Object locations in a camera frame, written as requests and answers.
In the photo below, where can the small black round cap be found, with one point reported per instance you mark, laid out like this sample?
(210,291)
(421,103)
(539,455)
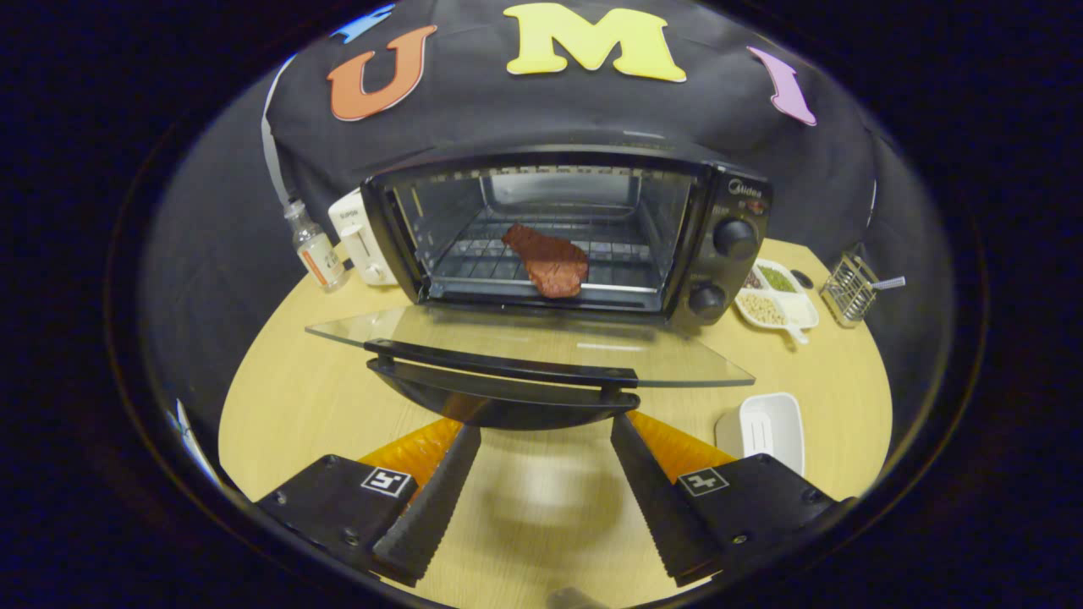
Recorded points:
(802,278)

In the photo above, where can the metal spoon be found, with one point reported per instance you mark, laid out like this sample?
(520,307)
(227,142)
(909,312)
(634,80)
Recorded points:
(888,282)

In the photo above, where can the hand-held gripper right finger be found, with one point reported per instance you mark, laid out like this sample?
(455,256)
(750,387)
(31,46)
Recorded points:
(656,503)

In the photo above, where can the red raw steak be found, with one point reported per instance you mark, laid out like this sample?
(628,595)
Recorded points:
(550,262)

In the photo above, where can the small clear bottle orange label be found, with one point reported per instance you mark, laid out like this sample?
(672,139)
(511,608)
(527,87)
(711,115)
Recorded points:
(320,254)

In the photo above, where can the white rectangular plastic tray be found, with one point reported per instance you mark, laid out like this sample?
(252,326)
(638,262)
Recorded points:
(770,423)

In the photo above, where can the black toaster oven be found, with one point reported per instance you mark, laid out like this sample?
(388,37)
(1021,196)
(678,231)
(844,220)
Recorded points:
(719,275)

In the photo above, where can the white toaster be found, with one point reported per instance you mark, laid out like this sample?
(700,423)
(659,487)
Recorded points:
(360,245)

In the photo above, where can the white divided dish with beans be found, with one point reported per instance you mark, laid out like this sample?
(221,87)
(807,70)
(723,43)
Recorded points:
(774,313)

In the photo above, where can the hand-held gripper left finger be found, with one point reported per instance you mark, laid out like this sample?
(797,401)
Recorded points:
(436,507)

